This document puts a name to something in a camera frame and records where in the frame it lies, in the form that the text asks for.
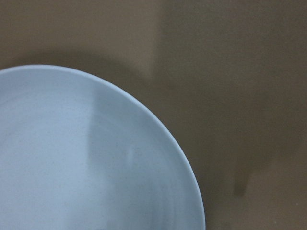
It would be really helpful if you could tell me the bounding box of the blue plate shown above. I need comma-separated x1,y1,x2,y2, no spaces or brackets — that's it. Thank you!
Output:
0,65,205,230

